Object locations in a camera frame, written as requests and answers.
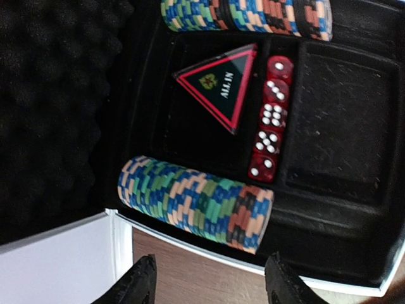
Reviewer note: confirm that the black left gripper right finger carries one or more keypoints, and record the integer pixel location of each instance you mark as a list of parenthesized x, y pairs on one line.
[(284, 286)]

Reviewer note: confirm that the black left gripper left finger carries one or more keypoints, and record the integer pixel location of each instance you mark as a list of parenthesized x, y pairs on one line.
[(137, 285)]

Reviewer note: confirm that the poker chip row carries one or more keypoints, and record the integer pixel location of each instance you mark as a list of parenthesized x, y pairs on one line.
[(215, 208), (308, 19)]

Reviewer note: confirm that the red translucent die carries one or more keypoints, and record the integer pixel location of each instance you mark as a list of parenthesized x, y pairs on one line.
[(268, 142), (262, 168), (276, 90), (273, 117), (280, 67)]

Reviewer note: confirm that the aluminium poker chip case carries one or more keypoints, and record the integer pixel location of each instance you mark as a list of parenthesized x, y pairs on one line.
[(88, 85)]

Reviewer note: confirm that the black all-in triangle plaque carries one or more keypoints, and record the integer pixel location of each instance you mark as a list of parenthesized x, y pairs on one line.
[(220, 83)]

